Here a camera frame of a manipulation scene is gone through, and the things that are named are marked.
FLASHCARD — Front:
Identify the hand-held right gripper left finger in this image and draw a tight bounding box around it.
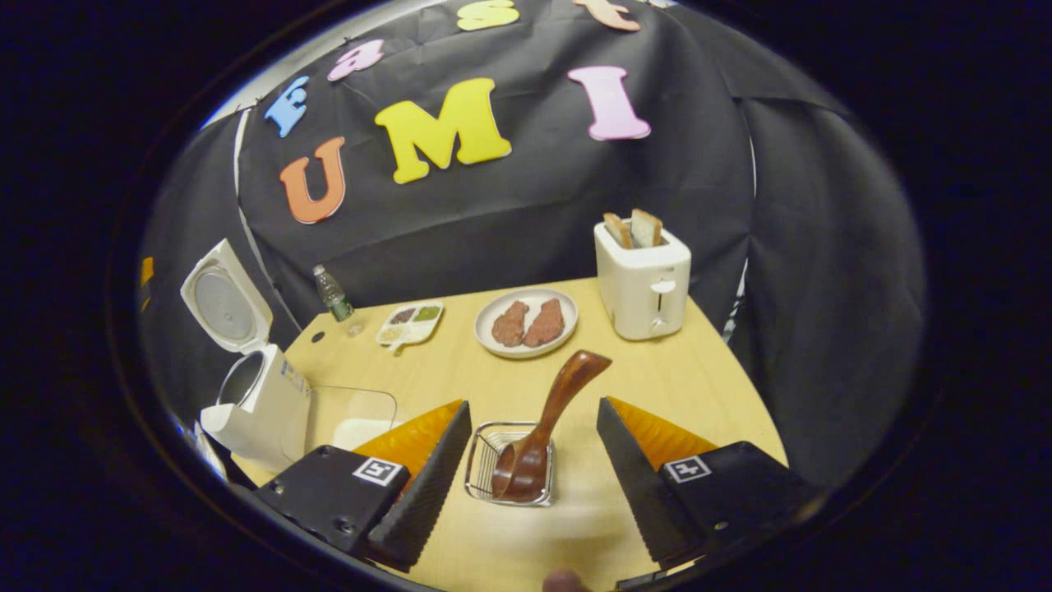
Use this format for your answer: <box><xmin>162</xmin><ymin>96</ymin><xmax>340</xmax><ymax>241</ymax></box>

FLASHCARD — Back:
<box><xmin>253</xmin><ymin>400</ymin><xmax>473</xmax><ymax>574</ymax></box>

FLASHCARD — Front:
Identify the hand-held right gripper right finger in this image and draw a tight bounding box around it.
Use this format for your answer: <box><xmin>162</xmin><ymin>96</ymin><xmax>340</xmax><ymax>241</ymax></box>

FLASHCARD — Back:
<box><xmin>597</xmin><ymin>396</ymin><xmax>823</xmax><ymax>570</ymax></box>

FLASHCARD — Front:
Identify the metal wire chopstick holder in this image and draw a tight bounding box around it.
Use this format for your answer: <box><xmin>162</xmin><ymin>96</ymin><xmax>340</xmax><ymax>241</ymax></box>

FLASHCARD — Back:
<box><xmin>464</xmin><ymin>421</ymin><xmax>556</xmax><ymax>508</ymax></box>

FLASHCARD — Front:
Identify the clear box of rice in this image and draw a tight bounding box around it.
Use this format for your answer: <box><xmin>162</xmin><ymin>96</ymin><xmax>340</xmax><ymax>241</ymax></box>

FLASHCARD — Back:
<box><xmin>304</xmin><ymin>384</ymin><xmax>400</xmax><ymax>455</ymax></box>

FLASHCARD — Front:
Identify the brown wooden spoon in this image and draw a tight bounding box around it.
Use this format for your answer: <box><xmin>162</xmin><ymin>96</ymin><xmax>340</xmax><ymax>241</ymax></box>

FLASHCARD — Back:
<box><xmin>491</xmin><ymin>349</ymin><xmax>614</xmax><ymax>504</ymax></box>

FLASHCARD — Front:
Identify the white rice cooker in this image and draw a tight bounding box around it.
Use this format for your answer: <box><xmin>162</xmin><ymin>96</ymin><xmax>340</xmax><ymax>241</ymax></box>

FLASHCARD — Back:
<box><xmin>179</xmin><ymin>237</ymin><xmax>315</xmax><ymax>474</ymax></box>

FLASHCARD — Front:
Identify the white divided condiment dish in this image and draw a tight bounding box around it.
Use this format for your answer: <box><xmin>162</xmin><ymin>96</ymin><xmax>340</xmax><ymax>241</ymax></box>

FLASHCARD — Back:
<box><xmin>376</xmin><ymin>299</ymin><xmax>445</xmax><ymax>355</ymax></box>

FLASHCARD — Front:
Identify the white round plate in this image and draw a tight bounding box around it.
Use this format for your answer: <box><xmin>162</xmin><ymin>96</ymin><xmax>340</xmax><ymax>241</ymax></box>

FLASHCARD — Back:
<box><xmin>474</xmin><ymin>288</ymin><xmax>579</xmax><ymax>360</ymax></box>

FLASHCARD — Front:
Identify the brown meat piece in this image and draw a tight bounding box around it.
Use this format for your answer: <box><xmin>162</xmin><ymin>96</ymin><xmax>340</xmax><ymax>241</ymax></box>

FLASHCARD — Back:
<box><xmin>491</xmin><ymin>300</ymin><xmax>531</xmax><ymax>348</ymax></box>
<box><xmin>524</xmin><ymin>298</ymin><xmax>567</xmax><ymax>348</ymax></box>

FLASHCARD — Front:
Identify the clear plastic water bottle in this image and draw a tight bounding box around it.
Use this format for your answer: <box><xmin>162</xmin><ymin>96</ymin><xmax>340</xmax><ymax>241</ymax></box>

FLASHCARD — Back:
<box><xmin>312</xmin><ymin>263</ymin><xmax>367</xmax><ymax>338</ymax></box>

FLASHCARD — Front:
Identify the white toaster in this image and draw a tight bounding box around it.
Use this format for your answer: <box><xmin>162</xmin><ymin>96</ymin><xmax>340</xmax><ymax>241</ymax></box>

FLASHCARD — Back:
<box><xmin>593</xmin><ymin>220</ymin><xmax>693</xmax><ymax>342</ymax></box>

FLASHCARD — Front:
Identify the toast slice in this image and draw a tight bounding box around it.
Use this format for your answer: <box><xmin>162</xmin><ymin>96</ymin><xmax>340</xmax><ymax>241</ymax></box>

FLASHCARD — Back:
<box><xmin>602</xmin><ymin>212</ymin><xmax>635</xmax><ymax>251</ymax></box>
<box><xmin>630</xmin><ymin>208</ymin><xmax>665</xmax><ymax>248</ymax></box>

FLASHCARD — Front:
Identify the black backdrop cloth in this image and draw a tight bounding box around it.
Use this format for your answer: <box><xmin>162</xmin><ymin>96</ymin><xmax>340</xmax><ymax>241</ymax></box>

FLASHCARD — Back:
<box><xmin>140</xmin><ymin>0</ymin><xmax>928</xmax><ymax>494</ymax></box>

